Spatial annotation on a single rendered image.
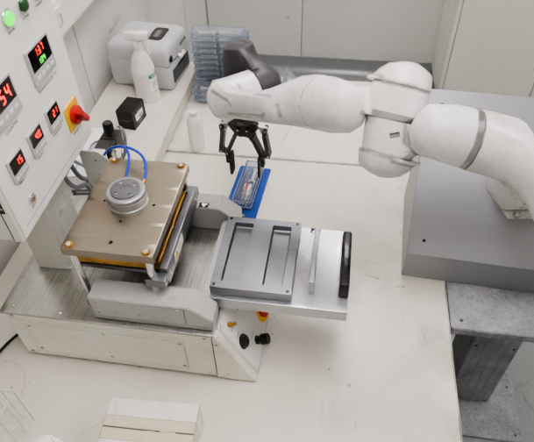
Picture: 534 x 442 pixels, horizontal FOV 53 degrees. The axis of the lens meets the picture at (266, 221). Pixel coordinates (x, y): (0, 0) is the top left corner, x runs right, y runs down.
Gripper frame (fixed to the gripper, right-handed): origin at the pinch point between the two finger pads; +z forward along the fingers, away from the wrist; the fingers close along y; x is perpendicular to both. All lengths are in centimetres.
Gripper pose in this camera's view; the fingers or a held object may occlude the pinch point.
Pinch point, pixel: (245, 166)
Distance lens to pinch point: 157.7
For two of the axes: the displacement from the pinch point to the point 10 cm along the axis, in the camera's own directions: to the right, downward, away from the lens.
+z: 0.2, 6.9, 7.2
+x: 2.1, -7.1, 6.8
